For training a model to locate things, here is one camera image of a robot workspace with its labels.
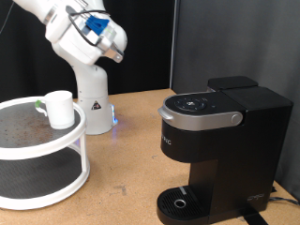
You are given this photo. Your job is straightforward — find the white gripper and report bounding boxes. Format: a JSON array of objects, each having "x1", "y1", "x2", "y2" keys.
[{"x1": 45, "y1": 7, "x2": 126, "y2": 66}]

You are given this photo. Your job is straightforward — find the white plastic mug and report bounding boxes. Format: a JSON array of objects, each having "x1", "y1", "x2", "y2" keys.
[{"x1": 34, "y1": 89, "x2": 76, "y2": 130}]

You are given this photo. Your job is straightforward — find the Keurig lid with silver handle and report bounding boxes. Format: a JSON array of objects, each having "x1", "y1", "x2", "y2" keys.
[{"x1": 157, "y1": 91, "x2": 247, "y2": 132}]

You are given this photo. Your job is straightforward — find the black Keurig coffee machine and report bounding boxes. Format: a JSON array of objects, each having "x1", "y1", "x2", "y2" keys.
[{"x1": 156, "y1": 75, "x2": 294, "y2": 225}]

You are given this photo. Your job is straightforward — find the black curtain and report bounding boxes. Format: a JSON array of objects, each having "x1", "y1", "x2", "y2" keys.
[{"x1": 0, "y1": 0, "x2": 176, "y2": 102}]

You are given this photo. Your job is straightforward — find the white two-tier turntable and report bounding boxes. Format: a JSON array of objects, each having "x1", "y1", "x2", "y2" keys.
[{"x1": 0, "y1": 96, "x2": 91, "y2": 211}]

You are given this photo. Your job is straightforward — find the black drip tray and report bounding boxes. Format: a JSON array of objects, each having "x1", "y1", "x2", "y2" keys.
[{"x1": 156, "y1": 185, "x2": 210, "y2": 225}]

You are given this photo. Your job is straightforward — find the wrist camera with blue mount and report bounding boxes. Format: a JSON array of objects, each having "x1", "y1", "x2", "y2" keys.
[{"x1": 78, "y1": 14, "x2": 114, "y2": 48}]

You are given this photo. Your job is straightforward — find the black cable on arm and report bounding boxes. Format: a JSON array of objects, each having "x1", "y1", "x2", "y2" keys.
[{"x1": 67, "y1": 8, "x2": 111, "y2": 48}]

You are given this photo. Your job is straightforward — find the thin black hanging cable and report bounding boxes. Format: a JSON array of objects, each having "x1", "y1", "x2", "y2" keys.
[{"x1": 0, "y1": 0, "x2": 15, "y2": 36}]

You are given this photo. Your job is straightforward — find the black strap under machine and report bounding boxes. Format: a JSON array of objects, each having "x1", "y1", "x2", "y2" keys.
[{"x1": 238, "y1": 204, "x2": 270, "y2": 225}]

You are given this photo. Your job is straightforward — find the braided power cable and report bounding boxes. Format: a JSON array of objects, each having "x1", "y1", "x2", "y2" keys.
[{"x1": 268, "y1": 195, "x2": 300, "y2": 207}]

